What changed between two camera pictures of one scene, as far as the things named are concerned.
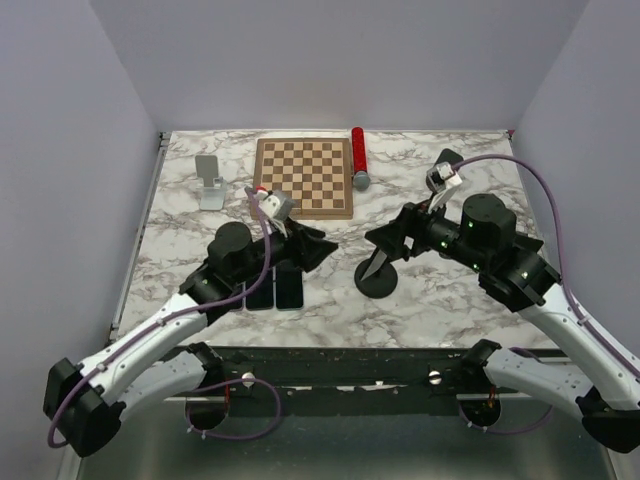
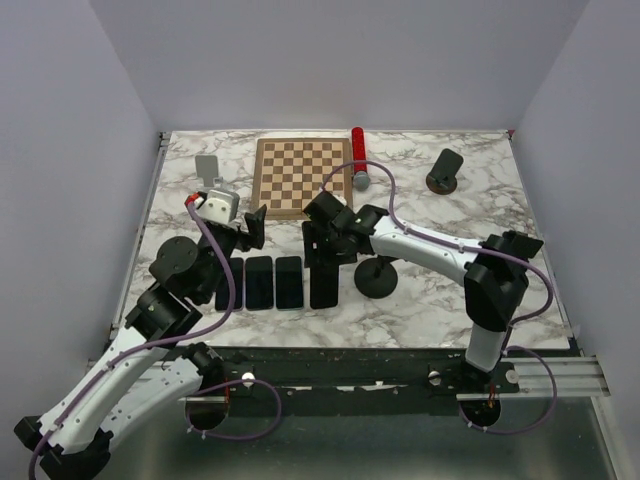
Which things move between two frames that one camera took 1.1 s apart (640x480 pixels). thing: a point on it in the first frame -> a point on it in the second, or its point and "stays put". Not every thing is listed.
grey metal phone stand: (213, 187) stays put
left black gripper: (305, 246) -> (255, 223)
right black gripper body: (419, 217) -> (328, 251)
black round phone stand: (378, 285) stays put
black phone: (261, 296) stays put
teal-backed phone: (288, 287) stays put
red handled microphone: (361, 177) stays put
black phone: (384, 264) -> (324, 286)
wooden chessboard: (315, 171) stays put
